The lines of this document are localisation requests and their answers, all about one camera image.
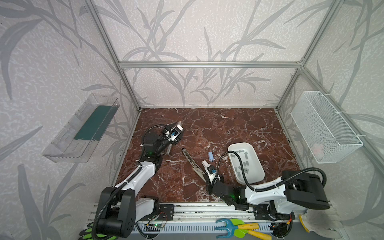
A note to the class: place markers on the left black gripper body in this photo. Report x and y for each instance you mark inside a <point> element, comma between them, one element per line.
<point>167,143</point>

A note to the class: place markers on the blue staple box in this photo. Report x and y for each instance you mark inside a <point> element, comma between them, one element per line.
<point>211,157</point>

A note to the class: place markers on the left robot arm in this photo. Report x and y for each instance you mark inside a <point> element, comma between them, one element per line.
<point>118,210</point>

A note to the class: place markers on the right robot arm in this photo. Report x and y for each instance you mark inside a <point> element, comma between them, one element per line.
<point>292,191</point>

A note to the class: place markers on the metal garden trowel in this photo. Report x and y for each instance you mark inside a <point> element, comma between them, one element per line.
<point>168,150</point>

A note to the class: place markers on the white plastic tray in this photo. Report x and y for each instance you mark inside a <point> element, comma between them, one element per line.
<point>252,166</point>

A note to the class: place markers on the teal toy garden rake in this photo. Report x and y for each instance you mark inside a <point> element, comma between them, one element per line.
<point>235,228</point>

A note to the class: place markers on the green toy garden shovel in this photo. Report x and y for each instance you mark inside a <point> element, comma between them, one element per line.
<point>252,231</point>

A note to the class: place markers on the white work glove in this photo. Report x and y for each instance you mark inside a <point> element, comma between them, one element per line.
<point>322,222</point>

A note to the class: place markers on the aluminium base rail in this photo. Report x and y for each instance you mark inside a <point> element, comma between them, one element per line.
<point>200,218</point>

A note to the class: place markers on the clear acrylic wall shelf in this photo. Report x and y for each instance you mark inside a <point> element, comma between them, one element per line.
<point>79,138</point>

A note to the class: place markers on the white wire mesh basket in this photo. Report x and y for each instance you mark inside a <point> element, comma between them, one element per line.
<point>327,134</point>

